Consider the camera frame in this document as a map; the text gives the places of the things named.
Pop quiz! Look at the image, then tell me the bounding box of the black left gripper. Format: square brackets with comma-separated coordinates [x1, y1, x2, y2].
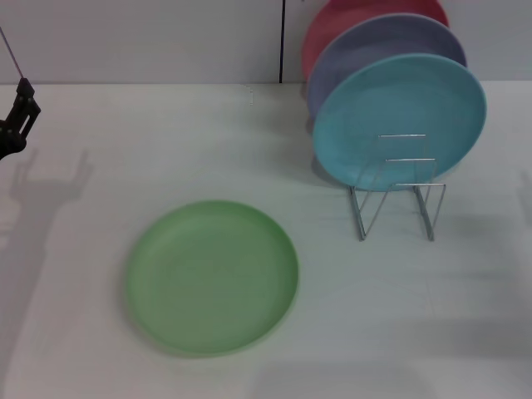
[0, 76, 42, 161]

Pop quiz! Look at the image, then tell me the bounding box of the purple plate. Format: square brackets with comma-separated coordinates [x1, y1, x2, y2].
[306, 12, 469, 126]

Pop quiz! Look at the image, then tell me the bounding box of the red plate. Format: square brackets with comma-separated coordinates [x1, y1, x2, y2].
[302, 0, 451, 82]

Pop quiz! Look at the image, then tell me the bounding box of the metal wire plate rack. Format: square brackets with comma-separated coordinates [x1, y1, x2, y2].
[347, 133, 448, 243]

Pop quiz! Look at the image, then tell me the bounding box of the light blue plate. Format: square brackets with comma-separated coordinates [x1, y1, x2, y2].
[312, 52, 488, 192]

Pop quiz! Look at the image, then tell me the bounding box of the green plate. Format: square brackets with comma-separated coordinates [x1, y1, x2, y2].
[126, 199, 300, 359]

